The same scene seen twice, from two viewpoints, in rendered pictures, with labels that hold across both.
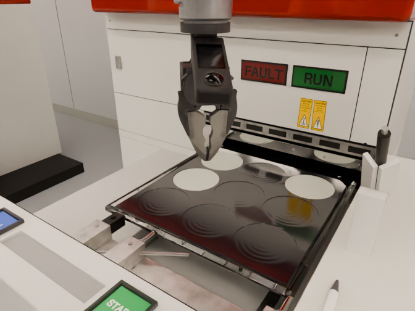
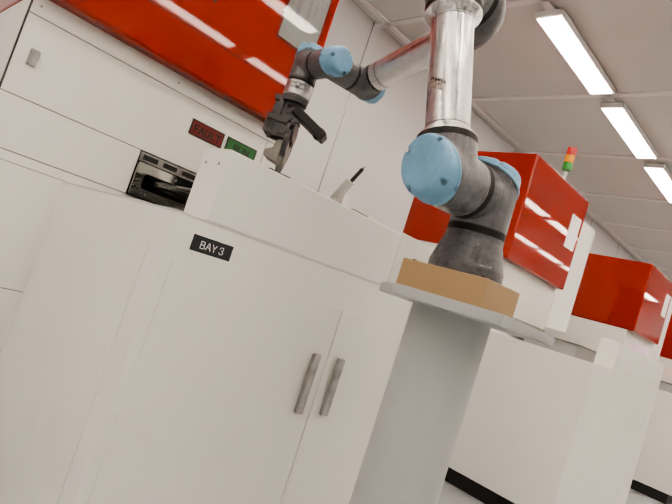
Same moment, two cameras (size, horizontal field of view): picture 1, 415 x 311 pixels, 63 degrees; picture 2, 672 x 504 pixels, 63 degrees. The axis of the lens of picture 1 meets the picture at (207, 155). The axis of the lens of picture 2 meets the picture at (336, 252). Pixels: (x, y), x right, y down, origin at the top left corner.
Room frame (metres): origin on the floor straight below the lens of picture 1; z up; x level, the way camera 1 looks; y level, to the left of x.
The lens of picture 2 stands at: (0.00, 1.38, 0.77)
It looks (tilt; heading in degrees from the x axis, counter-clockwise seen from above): 4 degrees up; 281
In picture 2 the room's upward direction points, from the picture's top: 18 degrees clockwise
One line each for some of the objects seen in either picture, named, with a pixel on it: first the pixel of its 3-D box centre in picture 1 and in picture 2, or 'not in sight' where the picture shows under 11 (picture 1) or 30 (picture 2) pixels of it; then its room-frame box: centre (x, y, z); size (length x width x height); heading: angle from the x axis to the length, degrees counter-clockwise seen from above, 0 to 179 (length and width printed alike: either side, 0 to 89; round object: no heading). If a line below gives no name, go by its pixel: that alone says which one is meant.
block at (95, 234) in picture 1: (85, 240); not in sight; (0.44, 0.20, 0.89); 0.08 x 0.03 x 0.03; 146
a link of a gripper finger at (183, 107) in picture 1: (192, 108); (286, 141); (0.49, 0.02, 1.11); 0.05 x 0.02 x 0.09; 99
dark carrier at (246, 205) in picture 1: (238, 194); not in sight; (0.58, -0.06, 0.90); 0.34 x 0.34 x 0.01; 56
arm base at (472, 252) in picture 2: not in sight; (470, 252); (-0.04, 0.26, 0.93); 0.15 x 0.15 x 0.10
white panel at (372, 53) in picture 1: (219, 96); (159, 141); (0.88, -0.03, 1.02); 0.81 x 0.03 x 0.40; 56
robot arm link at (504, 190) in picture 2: not in sight; (484, 196); (-0.03, 0.27, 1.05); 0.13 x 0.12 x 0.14; 51
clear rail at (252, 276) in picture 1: (183, 244); not in sight; (0.43, 0.04, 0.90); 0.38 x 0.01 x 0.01; 56
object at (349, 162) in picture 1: (275, 157); (199, 202); (0.76, -0.17, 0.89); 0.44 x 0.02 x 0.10; 56
